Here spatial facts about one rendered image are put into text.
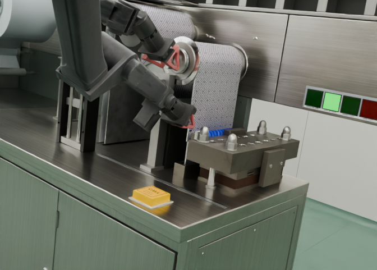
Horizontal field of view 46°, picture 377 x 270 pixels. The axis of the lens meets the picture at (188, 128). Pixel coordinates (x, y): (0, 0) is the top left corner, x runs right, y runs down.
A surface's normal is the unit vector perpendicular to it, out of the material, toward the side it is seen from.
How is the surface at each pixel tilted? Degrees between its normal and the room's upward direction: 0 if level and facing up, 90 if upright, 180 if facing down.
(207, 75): 90
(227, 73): 90
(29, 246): 90
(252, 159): 90
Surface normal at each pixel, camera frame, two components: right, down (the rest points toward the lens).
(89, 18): 0.77, 0.61
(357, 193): -0.65, 0.07
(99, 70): 0.84, 0.42
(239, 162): 0.75, 0.23
